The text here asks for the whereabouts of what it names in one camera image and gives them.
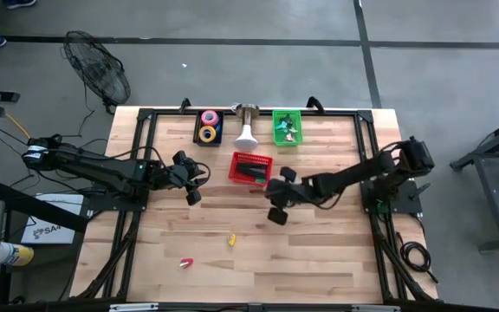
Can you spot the pink tape roll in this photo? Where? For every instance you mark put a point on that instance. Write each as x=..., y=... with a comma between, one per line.
x=203, y=118

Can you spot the silver metal bracket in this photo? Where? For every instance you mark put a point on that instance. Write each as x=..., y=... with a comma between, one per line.
x=375, y=308
x=133, y=307

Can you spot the white dome lamp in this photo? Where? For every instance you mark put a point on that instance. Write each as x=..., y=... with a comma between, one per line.
x=246, y=141

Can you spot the black plastic bin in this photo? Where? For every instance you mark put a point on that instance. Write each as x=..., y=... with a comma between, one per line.
x=209, y=144

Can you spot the green mini stapler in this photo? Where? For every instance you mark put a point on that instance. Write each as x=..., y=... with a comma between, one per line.
x=260, y=180

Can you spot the yellow white spray can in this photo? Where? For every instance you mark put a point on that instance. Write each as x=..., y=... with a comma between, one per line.
x=17, y=255

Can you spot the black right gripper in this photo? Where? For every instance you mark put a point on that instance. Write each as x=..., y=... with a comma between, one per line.
x=293, y=193

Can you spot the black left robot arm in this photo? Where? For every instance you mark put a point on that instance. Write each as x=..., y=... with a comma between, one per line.
x=102, y=167

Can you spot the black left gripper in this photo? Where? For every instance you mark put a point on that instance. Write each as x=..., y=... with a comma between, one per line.
x=184, y=175

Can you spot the black arched clamp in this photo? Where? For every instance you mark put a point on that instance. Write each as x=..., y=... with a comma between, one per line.
x=314, y=104
x=184, y=104

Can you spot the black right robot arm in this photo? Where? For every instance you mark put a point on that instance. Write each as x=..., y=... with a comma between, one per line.
x=362, y=169

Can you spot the white paper sign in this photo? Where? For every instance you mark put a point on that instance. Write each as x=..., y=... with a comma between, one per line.
x=50, y=229

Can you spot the dark grey staple remover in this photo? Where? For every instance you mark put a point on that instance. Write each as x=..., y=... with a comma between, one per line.
x=285, y=116

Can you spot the dark blue tape roll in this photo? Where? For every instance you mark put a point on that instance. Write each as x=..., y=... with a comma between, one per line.
x=218, y=128

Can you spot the black floor fan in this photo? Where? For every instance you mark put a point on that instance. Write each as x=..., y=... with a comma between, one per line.
x=98, y=69

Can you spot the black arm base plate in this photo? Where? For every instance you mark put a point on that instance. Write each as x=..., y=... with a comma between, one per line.
x=405, y=203
x=102, y=203

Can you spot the green plastic basket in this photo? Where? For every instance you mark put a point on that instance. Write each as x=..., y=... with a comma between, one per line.
x=275, y=113

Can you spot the black aluminium frame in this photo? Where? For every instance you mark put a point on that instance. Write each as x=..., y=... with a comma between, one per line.
x=332, y=113

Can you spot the red plastic basket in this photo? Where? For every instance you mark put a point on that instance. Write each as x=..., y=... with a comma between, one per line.
x=251, y=159

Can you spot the yellow tape roll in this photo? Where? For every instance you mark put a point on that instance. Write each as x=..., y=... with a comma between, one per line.
x=200, y=134

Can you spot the black metal table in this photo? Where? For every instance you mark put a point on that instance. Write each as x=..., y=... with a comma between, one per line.
x=494, y=195

